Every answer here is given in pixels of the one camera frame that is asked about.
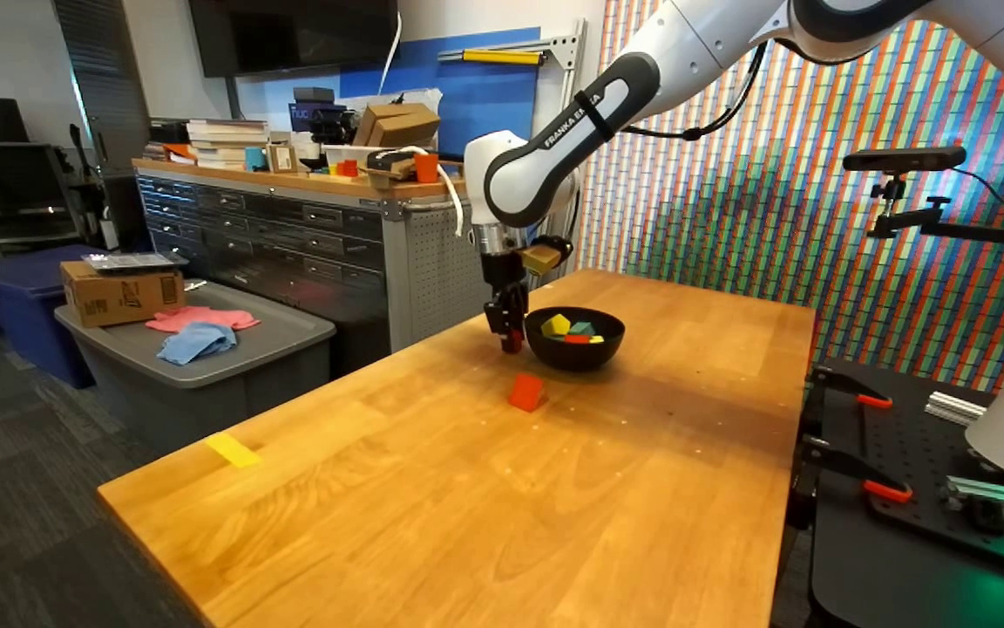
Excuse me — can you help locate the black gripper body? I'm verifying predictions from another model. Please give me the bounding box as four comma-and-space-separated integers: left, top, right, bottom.
479, 246, 533, 311

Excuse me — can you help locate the yellow house-shaped block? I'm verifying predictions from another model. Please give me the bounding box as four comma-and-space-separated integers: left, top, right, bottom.
536, 311, 576, 345

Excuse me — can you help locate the red house-shaped block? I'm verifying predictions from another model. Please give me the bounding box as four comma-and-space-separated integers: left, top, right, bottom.
505, 374, 550, 415

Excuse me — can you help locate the black bowl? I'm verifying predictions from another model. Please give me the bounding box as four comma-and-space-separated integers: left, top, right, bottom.
522, 304, 628, 375

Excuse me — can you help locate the blue foam board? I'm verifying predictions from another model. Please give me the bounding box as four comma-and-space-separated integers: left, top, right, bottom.
339, 24, 554, 300

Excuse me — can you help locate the open cardboard box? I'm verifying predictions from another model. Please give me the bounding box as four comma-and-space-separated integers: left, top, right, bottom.
352, 100, 447, 151

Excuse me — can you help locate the gray metal drawer cabinet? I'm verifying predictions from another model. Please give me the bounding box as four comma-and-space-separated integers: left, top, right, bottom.
133, 158, 503, 357

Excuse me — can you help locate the yellow bar tool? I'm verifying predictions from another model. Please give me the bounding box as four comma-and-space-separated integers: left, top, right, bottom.
444, 43, 550, 69

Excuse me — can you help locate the black equipment pile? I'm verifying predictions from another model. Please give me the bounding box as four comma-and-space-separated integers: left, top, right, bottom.
288, 84, 355, 151

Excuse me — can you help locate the pink cloth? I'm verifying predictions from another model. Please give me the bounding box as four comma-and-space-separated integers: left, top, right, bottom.
142, 304, 261, 338

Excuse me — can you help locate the gray storage bin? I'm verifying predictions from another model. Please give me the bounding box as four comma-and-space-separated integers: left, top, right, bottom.
54, 276, 339, 455

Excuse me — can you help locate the yellow tape strip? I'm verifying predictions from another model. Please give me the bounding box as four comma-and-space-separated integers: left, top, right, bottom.
203, 431, 264, 473

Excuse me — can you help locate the blue cloth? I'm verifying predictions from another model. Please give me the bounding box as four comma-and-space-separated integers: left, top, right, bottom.
155, 320, 246, 368

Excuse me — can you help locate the stack of books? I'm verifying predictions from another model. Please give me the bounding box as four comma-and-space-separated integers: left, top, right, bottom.
183, 115, 272, 177

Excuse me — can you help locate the gray flat packet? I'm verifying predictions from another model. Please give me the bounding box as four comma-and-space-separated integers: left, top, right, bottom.
80, 246, 188, 280

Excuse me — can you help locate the brown cardboard box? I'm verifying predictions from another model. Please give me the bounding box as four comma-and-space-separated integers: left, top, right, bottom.
55, 255, 188, 331

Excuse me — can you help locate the blue plastic tote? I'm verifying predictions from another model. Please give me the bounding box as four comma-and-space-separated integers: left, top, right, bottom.
0, 241, 103, 393

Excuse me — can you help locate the tan wrist-mounted camera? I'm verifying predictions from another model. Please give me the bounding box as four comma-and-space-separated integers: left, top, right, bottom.
519, 236, 576, 280

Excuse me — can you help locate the white cable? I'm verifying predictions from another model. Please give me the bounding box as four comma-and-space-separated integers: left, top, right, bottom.
390, 141, 468, 241

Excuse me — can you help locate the white shelf bracket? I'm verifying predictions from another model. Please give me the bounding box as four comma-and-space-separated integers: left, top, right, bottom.
541, 16, 589, 81

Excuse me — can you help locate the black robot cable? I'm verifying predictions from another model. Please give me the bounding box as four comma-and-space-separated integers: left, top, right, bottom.
622, 38, 773, 141

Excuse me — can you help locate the black wall monitor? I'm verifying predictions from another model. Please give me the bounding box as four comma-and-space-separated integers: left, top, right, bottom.
184, 0, 404, 81

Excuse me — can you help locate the black clamp orange handle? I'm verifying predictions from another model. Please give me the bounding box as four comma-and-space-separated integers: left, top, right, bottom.
800, 431, 921, 509
809, 361, 901, 417

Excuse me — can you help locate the black stereo camera bar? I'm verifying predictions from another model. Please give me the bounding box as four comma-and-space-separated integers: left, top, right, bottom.
842, 141, 972, 177

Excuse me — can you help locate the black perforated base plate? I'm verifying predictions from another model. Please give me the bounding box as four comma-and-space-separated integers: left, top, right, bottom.
807, 357, 1004, 628

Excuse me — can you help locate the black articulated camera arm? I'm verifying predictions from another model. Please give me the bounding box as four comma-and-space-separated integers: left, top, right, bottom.
864, 169, 1004, 255

